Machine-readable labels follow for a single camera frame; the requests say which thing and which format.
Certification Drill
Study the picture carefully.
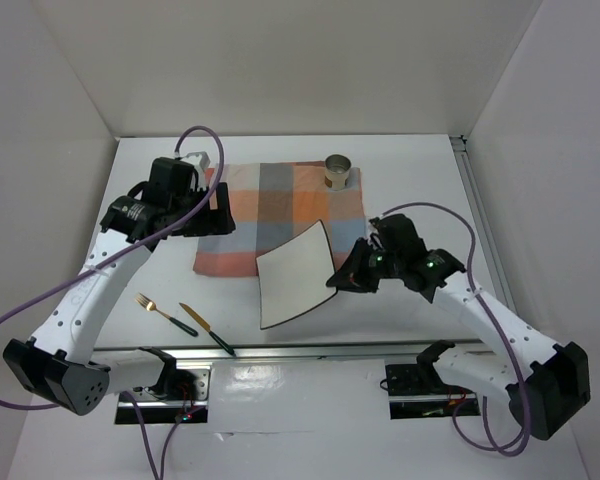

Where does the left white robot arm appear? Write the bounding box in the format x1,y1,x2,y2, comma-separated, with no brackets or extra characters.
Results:
3,152,235,416

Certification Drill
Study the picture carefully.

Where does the metal cup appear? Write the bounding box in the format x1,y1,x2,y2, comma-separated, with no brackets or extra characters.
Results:
324,154,352,191

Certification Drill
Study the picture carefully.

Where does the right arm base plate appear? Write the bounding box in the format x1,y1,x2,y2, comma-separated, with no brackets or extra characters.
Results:
379,364,480,420

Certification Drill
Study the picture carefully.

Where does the purple cable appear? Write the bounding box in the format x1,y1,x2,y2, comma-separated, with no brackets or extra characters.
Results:
377,202,534,457
0,124,226,480

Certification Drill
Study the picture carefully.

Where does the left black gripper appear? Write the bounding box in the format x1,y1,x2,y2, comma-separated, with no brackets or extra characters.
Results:
170,181,235,237

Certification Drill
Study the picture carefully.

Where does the checkered orange blue cloth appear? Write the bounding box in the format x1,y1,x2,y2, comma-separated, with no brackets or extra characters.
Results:
193,162,367,277

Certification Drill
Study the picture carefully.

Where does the square white plate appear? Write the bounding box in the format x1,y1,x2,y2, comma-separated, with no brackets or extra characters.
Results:
256,221,336,330

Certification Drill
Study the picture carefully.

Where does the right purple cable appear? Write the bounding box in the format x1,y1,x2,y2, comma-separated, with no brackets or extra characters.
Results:
377,202,534,457

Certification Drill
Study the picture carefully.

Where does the gold fork green handle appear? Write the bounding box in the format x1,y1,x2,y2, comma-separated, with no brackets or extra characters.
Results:
135,293,199,337

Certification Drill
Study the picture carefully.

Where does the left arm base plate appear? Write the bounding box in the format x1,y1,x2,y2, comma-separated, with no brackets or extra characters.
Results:
130,363,212,425

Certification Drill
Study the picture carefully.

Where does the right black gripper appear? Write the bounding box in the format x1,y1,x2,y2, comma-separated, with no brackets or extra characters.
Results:
326,235,404,292

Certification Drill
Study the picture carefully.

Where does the aluminium rail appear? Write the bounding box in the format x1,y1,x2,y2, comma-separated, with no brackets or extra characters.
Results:
449,136,517,312
99,339,496,364

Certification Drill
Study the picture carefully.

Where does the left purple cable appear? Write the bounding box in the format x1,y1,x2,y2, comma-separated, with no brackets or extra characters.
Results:
0,124,226,480

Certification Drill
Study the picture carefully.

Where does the aluminium rail front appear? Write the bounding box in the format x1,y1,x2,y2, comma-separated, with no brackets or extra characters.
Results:
99,339,496,364

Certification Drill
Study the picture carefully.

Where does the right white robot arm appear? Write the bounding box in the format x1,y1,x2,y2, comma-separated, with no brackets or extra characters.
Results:
326,214,591,440

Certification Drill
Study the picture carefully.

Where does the gold knife green handle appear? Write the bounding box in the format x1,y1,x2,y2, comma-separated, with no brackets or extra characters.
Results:
179,302,236,357

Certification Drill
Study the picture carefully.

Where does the aluminium rail right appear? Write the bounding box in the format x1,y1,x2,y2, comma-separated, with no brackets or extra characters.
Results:
449,136,517,312

